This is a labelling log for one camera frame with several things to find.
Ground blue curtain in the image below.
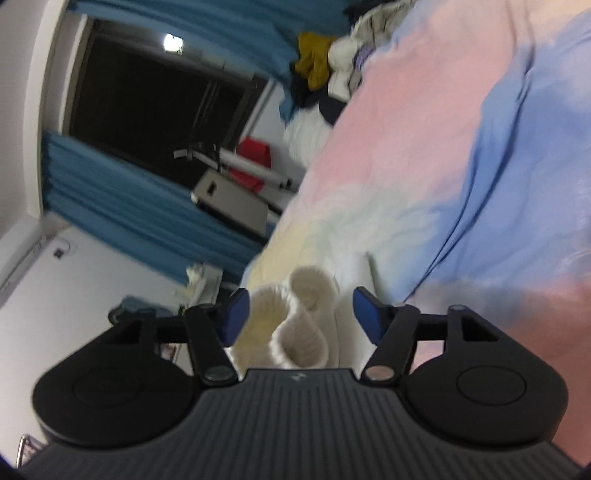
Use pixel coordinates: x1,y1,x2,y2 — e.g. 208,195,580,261
68,0,349,122
41,131,263,283

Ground white air conditioner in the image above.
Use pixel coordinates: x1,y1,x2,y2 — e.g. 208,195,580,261
0,216,47,305

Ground grey white clothes pile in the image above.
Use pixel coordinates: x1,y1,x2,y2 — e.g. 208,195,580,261
328,2,413,102

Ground white puffy jacket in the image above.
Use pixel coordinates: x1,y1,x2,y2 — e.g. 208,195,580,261
283,105,332,169

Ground right blue curtain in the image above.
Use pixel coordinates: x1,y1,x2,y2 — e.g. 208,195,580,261
68,0,349,122

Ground red cloth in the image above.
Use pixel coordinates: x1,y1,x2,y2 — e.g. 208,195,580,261
229,137,273,193

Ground white zip sweatshirt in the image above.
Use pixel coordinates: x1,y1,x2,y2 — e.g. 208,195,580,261
225,253,385,370

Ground black framed mirror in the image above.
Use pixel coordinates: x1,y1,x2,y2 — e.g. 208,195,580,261
107,296,159,325

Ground dark window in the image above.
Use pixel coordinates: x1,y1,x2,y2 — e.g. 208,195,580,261
69,20,267,188

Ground white dressing table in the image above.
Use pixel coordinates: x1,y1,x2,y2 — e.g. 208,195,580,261
161,263,223,375

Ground left blue curtain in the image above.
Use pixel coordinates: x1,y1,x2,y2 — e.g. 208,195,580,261
41,131,263,283

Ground pastel rainbow duvet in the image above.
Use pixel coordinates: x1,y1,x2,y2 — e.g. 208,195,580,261
245,1,590,464

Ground mustard yellow garment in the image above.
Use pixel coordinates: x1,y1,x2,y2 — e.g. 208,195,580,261
294,32,337,91

